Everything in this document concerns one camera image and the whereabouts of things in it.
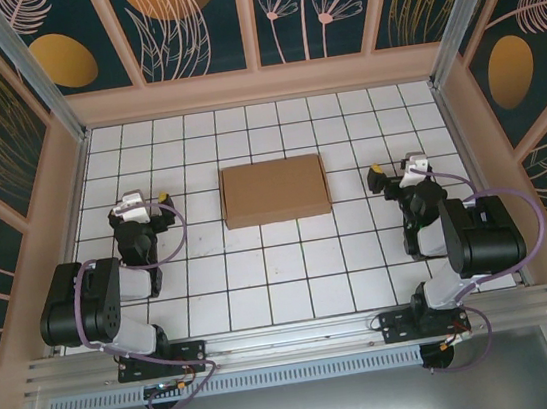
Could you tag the aluminium frame post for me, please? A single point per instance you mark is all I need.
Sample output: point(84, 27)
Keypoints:
point(33, 74)
point(453, 39)

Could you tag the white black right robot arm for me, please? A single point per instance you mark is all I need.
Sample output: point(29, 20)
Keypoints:
point(484, 237)

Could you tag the small green circuit board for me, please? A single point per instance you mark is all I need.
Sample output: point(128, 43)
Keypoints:
point(166, 387)

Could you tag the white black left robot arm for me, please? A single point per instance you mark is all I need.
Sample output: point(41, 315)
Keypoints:
point(133, 286)

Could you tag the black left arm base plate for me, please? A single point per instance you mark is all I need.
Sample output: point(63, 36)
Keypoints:
point(191, 349)

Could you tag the brown cardboard paper box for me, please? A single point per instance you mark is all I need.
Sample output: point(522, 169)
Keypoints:
point(274, 191)

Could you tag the thin aluminium side rail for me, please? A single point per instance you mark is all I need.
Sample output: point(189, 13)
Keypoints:
point(460, 139)

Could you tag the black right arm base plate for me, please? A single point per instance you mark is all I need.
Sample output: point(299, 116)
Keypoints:
point(395, 324)

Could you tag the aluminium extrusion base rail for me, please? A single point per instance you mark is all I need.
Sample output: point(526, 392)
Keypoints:
point(296, 335)

